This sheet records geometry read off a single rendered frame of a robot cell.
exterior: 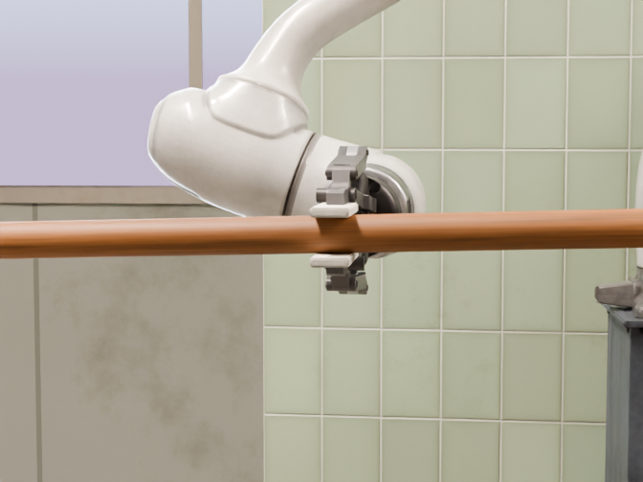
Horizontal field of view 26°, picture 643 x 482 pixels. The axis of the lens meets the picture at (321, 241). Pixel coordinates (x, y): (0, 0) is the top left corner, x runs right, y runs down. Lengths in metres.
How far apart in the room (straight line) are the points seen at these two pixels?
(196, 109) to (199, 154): 0.05
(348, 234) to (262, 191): 0.31
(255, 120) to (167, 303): 2.59
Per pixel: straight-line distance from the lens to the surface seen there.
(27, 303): 4.04
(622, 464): 1.87
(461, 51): 2.30
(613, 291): 1.87
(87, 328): 4.00
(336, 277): 1.13
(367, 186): 1.24
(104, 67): 3.93
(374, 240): 1.07
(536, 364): 2.34
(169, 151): 1.40
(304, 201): 1.37
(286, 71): 1.43
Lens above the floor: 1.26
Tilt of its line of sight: 5 degrees down
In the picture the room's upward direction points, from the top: straight up
